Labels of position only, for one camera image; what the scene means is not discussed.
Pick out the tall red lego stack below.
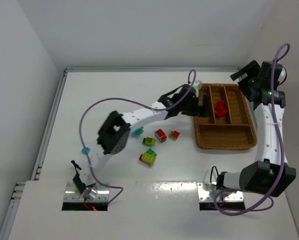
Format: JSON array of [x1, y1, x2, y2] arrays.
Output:
[[214, 100, 228, 118]]

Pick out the lime and red lego pair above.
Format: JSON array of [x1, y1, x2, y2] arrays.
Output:
[[168, 130, 180, 140]]

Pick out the red curved lego brick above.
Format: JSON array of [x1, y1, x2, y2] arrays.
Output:
[[154, 129, 167, 143]]

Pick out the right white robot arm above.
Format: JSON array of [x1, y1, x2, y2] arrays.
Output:
[[216, 60, 297, 198]]

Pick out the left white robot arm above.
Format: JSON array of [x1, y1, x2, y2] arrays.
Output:
[[73, 80, 208, 195]]

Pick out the green and lime curved legos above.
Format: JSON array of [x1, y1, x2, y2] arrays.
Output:
[[142, 137, 156, 147]]

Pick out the wicker divided basket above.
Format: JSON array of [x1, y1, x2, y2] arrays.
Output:
[[193, 83, 257, 151]]

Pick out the blue and green lego stack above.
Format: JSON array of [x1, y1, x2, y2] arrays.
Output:
[[131, 126, 144, 138]]

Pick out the lime green red lego stack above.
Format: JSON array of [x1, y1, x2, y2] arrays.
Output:
[[139, 148, 157, 166]]

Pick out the small cyan lego brick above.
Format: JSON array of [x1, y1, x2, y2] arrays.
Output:
[[81, 146, 91, 155]]

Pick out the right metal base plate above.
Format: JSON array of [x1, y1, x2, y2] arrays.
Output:
[[197, 182, 244, 203]]

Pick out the metal base plate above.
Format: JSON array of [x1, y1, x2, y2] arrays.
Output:
[[63, 182, 110, 203], [197, 182, 244, 203]]

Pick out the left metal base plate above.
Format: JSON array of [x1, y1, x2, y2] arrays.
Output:
[[63, 182, 110, 203]]

